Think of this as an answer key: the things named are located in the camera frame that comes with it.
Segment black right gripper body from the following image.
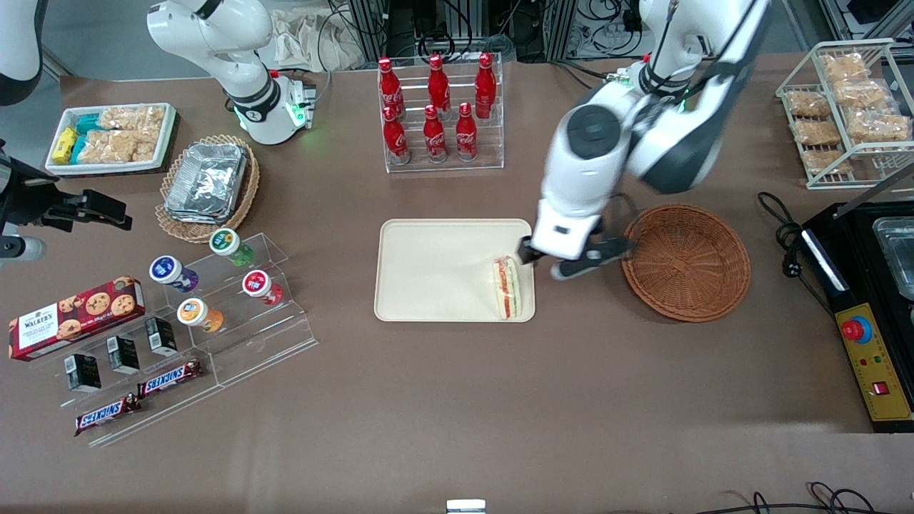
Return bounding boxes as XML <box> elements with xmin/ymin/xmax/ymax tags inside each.
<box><xmin>0</xmin><ymin>158</ymin><xmax>61</xmax><ymax>236</ymax></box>

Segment triangle sandwich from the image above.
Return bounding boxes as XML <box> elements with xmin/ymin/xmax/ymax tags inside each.
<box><xmin>491</xmin><ymin>256</ymin><xmax>523</xmax><ymax>321</ymax></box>

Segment oval light wicker basket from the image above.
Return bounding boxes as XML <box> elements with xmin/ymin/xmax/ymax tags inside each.
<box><xmin>155</xmin><ymin>134</ymin><xmax>261</xmax><ymax>244</ymax></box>

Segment beige plastic tray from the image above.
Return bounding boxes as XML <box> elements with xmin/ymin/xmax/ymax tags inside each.
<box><xmin>374</xmin><ymin>218</ymin><xmax>536</xmax><ymax>323</ymax></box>

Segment round brown wicker basket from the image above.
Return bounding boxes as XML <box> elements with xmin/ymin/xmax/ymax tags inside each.
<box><xmin>621</xmin><ymin>204</ymin><xmax>752</xmax><ymax>323</ymax></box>

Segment purple lid gum jar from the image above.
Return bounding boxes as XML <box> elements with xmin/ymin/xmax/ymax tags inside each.
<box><xmin>149</xmin><ymin>255</ymin><xmax>199</xmax><ymax>293</ymax></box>

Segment white rectangular snack bin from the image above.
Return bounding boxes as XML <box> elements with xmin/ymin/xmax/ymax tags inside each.
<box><xmin>45</xmin><ymin>103</ymin><xmax>179</xmax><ymax>176</ymax></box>

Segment stacked aluminium foil trays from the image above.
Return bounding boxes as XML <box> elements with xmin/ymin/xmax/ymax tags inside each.
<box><xmin>164</xmin><ymin>143</ymin><xmax>248</xmax><ymax>224</ymax></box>

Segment red Walkers cookie box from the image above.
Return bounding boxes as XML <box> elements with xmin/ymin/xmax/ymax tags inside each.
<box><xmin>9</xmin><ymin>276</ymin><xmax>146</xmax><ymax>362</ymax></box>

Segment clear acrylic bottle rack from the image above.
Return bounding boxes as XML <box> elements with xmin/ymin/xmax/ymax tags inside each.
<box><xmin>377</xmin><ymin>52</ymin><xmax>505</xmax><ymax>174</ymax></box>

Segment green lid gum jar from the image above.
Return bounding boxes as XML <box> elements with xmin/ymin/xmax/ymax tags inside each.
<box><xmin>209</xmin><ymin>228</ymin><xmax>255</xmax><ymax>267</ymax></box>

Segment red cola bottle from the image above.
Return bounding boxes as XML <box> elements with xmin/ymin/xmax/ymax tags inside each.
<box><xmin>377</xmin><ymin>57</ymin><xmax>402</xmax><ymax>119</ymax></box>
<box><xmin>455</xmin><ymin>102</ymin><xmax>478</xmax><ymax>162</ymax></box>
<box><xmin>474</xmin><ymin>52</ymin><xmax>498</xmax><ymax>119</ymax></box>
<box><xmin>427</xmin><ymin>54</ymin><xmax>452</xmax><ymax>111</ymax></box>
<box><xmin>423</xmin><ymin>105</ymin><xmax>448</xmax><ymax>163</ymax></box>
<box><xmin>382</xmin><ymin>106</ymin><xmax>410</xmax><ymax>166</ymax></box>

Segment orange lid gum jar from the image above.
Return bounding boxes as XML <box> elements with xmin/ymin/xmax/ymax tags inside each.
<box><xmin>176</xmin><ymin>298</ymin><xmax>224</xmax><ymax>334</ymax></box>

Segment small black carton box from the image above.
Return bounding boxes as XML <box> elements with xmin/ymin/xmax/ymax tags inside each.
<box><xmin>64</xmin><ymin>353</ymin><xmax>102</xmax><ymax>393</ymax></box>
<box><xmin>106</xmin><ymin>336</ymin><xmax>141</xmax><ymax>375</ymax></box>
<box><xmin>145</xmin><ymin>317</ymin><xmax>179</xmax><ymax>357</ymax></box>

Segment red lid gum jar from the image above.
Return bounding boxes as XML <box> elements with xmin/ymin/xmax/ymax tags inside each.
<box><xmin>241</xmin><ymin>269</ymin><xmax>283</xmax><ymax>306</ymax></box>

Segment Snickers chocolate bar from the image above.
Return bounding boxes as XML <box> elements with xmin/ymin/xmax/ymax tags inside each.
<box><xmin>74</xmin><ymin>394</ymin><xmax>141</xmax><ymax>437</ymax></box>
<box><xmin>137</xmin><ymin>359</ymin><xmax>204</xmax><ymax>398</ymax></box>

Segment clear acrylic tiered snack stand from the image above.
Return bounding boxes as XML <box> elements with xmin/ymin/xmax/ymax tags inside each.
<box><xmin>54</xmin><ymin>314</ymin><xmax>222</xmax><ymax>449</ymax></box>

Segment clear acrylic tiered gum stand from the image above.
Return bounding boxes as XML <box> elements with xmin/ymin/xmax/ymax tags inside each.
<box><xmin>146</xmin><ymin>232</ymin><xmax>318</xmax><ymax>390</ymax></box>

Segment beige cloth bag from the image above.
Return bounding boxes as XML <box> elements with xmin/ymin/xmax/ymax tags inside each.
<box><xmin>270</xmin><ymin>6</ymin><xmax>366</xmax><ymax>72</ymax></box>

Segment clear bagged granola snack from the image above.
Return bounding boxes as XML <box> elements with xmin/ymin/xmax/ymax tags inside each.
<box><xmin>801</xmin><ymin>148</ymin><xmax>853</xmax><ymax>176</ymax></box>
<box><xmin>846</xmin><ymin>107</ymin><xmax>912</xmax><ymax>142</ymax></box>
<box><xmin>821</xmin><ymin>54</ymin><xmax>870</xmax><ymax>84</ymax></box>
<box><xmin>793</xmin><ymin>118</ymin><xmax>843</xmax><ymax>147</ymax></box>
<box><xmin>832</xmin><ymin>79</ymin><xmax>891</xmax><ymax>109</ymax></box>
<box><xmin>785</xmin><ymin>89</ymin><xmax>833</xmax><ymax>119</ymax></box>

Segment black machine with yellow panel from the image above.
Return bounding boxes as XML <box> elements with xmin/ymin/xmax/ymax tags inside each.
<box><xmin>800</xmin><ymin>200</ymin><xmax>914</xmax><ymax>434</ymax></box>

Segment grey metal lever bar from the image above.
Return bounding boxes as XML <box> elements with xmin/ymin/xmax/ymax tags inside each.
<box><xmin>832</xmin><ymin>163</ymin><xmax>914</xmax><ymax>219</ymax></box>

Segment clear plastic container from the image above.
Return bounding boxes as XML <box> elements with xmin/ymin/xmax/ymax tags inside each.
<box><xmin>873</xmin><ymin>216</ymin><xmax>914</xmax><ymax>301</ymax></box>

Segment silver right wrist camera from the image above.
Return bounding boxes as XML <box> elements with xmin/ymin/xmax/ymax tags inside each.
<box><xmin>0</xmin><ymin>236</ymin><xmax>48</xmax><ymax>262</ymax></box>

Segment black power cable with plug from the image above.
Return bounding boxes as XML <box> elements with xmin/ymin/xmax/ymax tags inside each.
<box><xmin>757</xmin><ymin>191</ymin><xmax>836</xmax><ymax>315</ymax></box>

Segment white wire rack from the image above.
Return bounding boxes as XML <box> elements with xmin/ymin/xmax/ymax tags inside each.
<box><xmin>776</xmin><ymin>39</ymin><xmax>914</xmax><ymax>190</ymax></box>

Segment aluminium frame structure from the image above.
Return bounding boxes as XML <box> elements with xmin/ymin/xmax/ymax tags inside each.
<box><xmin>347</xmin><ymin>0</ymin><xmax>579</xmax><ymax>64</ymax></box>

